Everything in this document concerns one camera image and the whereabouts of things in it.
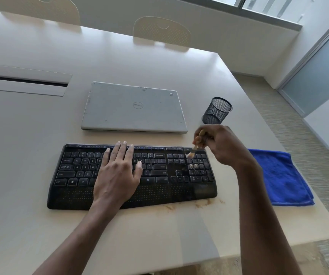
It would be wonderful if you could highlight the small wooden brush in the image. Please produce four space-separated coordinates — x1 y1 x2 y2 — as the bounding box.
185 129 206 158

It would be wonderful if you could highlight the person's left hand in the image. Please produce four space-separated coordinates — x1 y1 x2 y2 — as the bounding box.
93 141 144 212

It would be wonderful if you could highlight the silver laptop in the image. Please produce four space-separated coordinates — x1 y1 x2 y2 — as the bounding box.
81 81 189 134

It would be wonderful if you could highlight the person's left forearm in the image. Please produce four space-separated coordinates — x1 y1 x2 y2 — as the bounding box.
32 203 125 275

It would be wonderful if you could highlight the frosted glass door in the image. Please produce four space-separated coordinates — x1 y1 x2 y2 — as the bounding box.
277 14 329 116

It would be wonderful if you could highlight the black keyboard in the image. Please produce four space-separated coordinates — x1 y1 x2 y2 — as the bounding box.
47 143 218 211

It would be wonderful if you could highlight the cream perforated chair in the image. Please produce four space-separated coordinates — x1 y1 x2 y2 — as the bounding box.
0 0 81 26
132 16 192 49

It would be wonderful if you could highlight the grey window frame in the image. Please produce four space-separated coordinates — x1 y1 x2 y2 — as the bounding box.
187 0 304 31

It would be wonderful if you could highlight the black mesh pen holder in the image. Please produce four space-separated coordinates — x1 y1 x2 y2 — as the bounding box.
201 97 233 125

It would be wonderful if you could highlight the person's right hand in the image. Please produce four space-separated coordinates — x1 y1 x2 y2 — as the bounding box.
194 124 262 171

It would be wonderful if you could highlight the blue microfibre cloth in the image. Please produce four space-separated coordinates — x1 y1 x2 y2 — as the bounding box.
247 148 316 207

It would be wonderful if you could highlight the grey desk cable slot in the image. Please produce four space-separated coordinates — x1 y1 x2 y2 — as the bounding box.
0 63 73 97

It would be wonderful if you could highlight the person's right forearm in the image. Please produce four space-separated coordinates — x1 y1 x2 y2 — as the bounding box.
234 163 302 275

